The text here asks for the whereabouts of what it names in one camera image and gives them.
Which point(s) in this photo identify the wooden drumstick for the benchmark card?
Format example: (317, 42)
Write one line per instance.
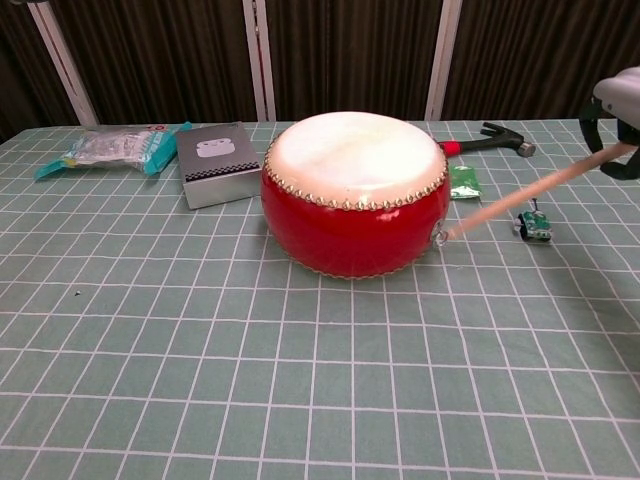
(525, 195)

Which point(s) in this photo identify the teal clear plastic snack bag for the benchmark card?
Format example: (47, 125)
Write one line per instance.
(105, 150)

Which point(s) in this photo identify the black red claw hammer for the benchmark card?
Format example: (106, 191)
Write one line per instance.
(495, 139)

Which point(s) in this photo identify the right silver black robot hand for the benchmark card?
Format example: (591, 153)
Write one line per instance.
(620, 95)

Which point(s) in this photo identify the small green sachet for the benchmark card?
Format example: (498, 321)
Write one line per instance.
(465, 182)

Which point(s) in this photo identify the small green toy car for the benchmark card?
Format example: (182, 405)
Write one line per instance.
(535, 227)

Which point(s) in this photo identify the red drum with white skin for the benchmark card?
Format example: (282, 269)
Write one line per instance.
(350, 225)

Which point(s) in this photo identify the green checked tablecloth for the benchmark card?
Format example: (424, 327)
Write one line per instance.
(320, 390)

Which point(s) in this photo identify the grey earbuds box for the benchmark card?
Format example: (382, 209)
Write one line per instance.
(215, 155)

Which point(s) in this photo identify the white partition frame post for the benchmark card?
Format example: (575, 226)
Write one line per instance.
(65, 65)
(442, 60)
(260, 60)

